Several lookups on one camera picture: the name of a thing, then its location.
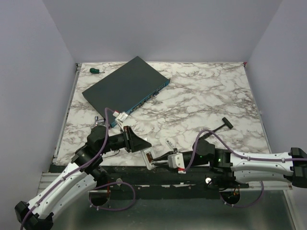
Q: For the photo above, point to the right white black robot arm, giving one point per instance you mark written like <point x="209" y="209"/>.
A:
<point x="290" y="167"/>

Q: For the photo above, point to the black T-handle tool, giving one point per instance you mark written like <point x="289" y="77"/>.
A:
<point x="226" y="123"/>

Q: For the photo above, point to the white remote control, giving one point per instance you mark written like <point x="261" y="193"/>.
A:
<point x="148" y="157"/>

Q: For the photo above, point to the green handled screwdriver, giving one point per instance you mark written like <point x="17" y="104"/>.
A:
<point x="95" y="71"/>

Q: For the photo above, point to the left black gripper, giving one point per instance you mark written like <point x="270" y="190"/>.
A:
<point x="133" y="143"/>

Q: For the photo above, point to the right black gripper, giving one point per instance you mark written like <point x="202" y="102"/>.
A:
<point x="166" y="155"/>

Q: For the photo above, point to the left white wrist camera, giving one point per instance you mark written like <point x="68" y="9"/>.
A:
<point x="120" y="118"/>

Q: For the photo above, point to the silver metal bracket clamp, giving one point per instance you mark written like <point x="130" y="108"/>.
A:
<point x="99" y="121"/>

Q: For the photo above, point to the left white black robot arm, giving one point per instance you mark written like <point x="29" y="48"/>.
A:
<point x="80" y="175"/>

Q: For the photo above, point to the dark grey network switch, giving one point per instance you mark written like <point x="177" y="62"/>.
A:
<point x="127" y="88"/>

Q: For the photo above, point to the aluminium frame rail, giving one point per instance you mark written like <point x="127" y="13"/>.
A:
<point x="46" y="180"/>

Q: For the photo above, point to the white battery cover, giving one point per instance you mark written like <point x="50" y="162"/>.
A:
<point x="170" y="144"/>

